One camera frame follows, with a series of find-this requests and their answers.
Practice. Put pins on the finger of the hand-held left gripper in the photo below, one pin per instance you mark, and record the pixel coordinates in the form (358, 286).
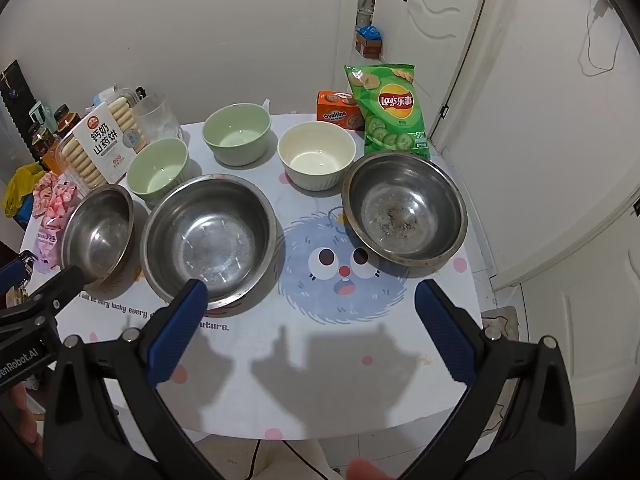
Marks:
(11, 282)
(60, 290)

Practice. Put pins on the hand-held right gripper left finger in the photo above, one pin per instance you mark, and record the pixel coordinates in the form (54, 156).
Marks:
(177, 330)

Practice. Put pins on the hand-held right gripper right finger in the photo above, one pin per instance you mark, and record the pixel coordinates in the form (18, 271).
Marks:
(445, 332)

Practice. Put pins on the small steel bowl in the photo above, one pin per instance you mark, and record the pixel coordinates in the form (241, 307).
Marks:
(100, 235)

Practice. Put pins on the large steel bowl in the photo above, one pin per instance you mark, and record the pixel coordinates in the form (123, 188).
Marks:
(405, 210)
(210, 240)

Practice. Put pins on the small green bowl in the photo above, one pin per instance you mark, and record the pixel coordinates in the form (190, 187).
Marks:
(157, 172)

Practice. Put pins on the large green bowl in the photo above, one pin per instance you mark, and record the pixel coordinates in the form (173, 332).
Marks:
(237, 132)

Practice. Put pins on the cream ribbed bowl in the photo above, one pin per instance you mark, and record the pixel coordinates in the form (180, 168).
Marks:
(315, 155)

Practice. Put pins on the floor mat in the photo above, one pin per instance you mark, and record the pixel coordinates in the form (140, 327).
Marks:
(500, 317)

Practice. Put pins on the blue stool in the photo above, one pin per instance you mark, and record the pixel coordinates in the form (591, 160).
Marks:
(22, 216)

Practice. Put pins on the pink marshmallow bag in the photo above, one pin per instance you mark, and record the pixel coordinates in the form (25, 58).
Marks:
(55, 205)

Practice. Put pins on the printed tablecloth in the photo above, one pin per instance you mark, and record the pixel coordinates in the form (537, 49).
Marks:
(310, 360)

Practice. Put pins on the biscuit pack with white sleeve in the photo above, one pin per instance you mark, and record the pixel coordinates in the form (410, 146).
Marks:
(102, 140)

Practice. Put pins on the clear glass cup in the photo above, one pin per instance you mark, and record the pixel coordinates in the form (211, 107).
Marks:
(155, 117)

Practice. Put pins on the green chips bag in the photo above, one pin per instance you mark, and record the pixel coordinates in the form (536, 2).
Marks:
(392, 110)

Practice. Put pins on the orange snack box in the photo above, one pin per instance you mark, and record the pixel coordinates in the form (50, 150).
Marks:
(335, 110)

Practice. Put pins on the brown cardboard box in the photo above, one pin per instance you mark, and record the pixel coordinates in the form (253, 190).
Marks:
(369, 46)

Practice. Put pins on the white door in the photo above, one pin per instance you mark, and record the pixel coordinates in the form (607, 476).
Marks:
(435, 35)

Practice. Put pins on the blue plastic bag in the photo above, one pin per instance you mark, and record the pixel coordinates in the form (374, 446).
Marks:
(369, 32)

